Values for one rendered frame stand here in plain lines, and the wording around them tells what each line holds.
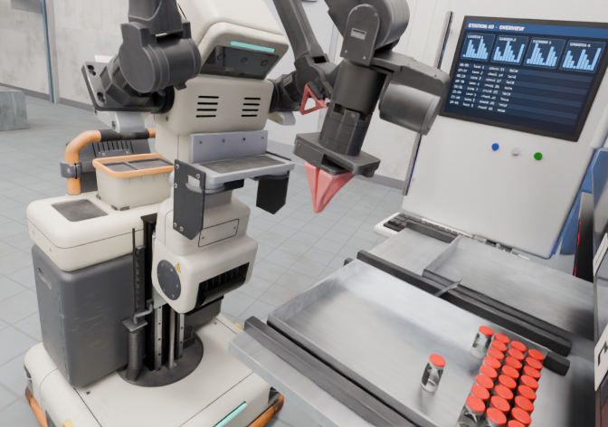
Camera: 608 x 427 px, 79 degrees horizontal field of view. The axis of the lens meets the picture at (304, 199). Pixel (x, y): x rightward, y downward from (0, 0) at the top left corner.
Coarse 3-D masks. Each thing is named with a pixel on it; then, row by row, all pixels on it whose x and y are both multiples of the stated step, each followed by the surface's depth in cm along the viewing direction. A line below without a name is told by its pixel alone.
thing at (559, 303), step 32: (448, 256) 89; (480, 256) 92; (512, 256) 87; (480, 288) 77; (512, 288) 79; (544, 288) 81; (576, 288) 81; (544, 320) 63; (576, 320) 70; (576, 352) 61
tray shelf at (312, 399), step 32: (384, 256) 84; (416, 256) 87; (256, 352) 51; (288, 384) 47; (544, 384) 53; (576, 384) 54; (320, 416) 44; (352, 416) 44; (544, 416) 48; (576, 416) 49
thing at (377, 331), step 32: (320, 288) 64; (352, 288) 70; (384, 288) 71; (416, 288) 67; (288, 320) 58; (320, 320) 59; (352, 320) 61; (384, 320) 62; (416, 320) 63; (448, 320) 64; (480, 320) 61; (320, 352) 49; (352, 352) 54; (384, 352) 55; (416, 352) 56; (448, 352) 57; (544, 352) 56; (384, 384) 49; (416, 384) 50; (448, 384) 50; (416, 416) 42; (448, 416) 46
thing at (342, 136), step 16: (336, 112) 45; (352, 112) 43; (368, 112) 46; (336, 128) 45; (352, 128) 44; (320, 144) 47; (336, 144) 45; (352, 144) 45; (336, 160) 46; (352, 160) 44; (368, 160) 46
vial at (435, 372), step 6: (426, 366) 49; (432, 366) 48; (438, 366) 47; (432, 372) 48; (438, 372) 48; (432, 378) 48; (438, 378) 48; (426, 384) 49; (432, 384) 48; (438, 384) 49; (432, 390) 49
